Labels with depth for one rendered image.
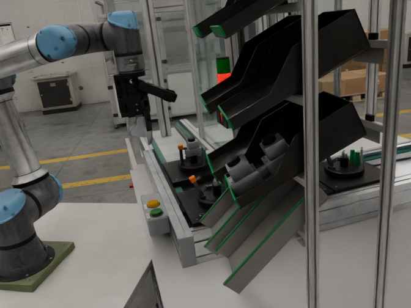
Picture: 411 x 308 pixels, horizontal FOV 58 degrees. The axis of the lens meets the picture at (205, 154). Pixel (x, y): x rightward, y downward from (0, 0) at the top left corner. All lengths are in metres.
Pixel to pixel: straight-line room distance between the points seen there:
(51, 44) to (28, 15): 8.55
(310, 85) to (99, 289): 0.81
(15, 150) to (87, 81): 8.04
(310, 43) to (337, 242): 0.74
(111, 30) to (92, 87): 8.28
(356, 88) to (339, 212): 5.59
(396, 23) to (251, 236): 0.53
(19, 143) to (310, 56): 0.95
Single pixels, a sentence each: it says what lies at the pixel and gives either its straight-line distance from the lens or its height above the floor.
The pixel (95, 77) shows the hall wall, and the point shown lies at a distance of 9.25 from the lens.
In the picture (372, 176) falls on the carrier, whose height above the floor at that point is 0.97.
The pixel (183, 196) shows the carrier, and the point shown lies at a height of 0.97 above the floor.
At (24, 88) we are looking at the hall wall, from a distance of 9.67.
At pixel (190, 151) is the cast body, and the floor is 1.05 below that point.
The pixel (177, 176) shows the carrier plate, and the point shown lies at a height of 0.97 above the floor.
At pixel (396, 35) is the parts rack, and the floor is 1.48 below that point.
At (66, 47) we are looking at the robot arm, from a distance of 0.93.
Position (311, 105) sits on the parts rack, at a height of 1.38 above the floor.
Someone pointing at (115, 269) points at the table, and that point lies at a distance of 1.22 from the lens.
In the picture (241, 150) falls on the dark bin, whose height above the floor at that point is 1.23.
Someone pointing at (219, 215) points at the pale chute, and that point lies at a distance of 1.04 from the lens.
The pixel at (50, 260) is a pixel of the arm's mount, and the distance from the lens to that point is 1.31.
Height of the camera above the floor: 1.54
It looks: 19 degrees down
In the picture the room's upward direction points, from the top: 6 degrees counter-clockwise
